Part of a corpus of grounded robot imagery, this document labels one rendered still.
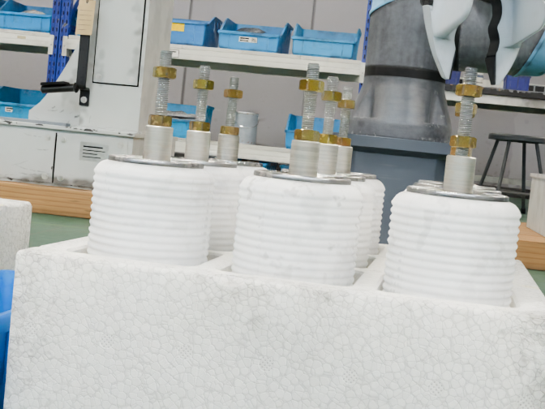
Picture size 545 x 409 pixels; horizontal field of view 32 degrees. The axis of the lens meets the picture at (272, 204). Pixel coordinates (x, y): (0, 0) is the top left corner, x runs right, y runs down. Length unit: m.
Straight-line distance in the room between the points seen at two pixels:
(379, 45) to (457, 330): 0.74
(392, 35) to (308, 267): 0.69
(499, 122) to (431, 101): 7.85
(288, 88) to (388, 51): 7.89
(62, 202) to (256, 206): 2.20
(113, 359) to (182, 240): 0.10
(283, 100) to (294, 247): 8.53
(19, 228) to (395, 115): 0.52
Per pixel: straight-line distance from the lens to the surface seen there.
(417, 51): 1.33
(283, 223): 0.69
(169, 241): 0.72
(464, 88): 0.72
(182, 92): 9.39
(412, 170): 1.30
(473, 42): 1.33
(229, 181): 0.84
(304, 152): 0.72
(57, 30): 5.81
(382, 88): 1.33
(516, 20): 0.73
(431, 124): 1.32
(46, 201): 2.90
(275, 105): 9.22
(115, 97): 2.98
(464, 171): 0.71
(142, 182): 0.71
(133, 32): 2.97
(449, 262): 0.68
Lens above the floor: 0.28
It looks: 4 degrees down
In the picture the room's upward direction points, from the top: 6 degrees clockwise
